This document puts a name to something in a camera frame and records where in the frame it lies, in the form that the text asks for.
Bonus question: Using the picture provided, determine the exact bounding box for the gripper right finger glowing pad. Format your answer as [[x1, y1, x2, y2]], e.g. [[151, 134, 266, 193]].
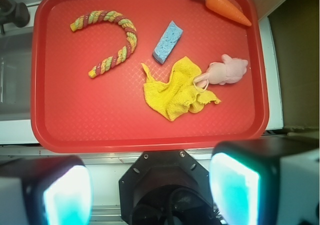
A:
[[209, 136, 320, 225]]

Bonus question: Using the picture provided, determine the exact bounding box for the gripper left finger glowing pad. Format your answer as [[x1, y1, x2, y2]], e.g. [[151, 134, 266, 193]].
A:
[[0, 155, 93, 225]]

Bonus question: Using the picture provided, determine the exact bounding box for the pink plush bunny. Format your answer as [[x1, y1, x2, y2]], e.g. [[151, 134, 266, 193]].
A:
[[192, 54, 249, 90]]

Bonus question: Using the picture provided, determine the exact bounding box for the red plastic tray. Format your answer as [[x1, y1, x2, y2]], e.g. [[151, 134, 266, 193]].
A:
[[30, 0, 269, 153]]

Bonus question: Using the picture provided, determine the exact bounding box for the yellow knitted cloth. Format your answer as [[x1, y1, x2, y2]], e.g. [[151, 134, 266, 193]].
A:
[[141, 56, 221, 122]]

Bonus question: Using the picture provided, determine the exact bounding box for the blue sponge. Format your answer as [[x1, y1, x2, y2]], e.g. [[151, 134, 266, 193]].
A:
[[152, 20, 184, 65]]

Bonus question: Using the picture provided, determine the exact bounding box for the black knob clamp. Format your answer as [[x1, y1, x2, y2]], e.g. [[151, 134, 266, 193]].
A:
[[0, 0, 30, 35]]

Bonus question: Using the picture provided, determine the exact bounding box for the orange toy carrot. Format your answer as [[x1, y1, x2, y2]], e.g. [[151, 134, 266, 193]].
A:
[[204, 0, 252, 27]]

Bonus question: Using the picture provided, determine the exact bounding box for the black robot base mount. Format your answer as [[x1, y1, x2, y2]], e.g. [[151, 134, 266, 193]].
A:
[[118, 150, 225, 225]]

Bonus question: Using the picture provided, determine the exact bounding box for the twisted multicolour rope toy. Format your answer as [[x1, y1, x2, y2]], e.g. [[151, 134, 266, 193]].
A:
[[69, 10, 138, 79]]

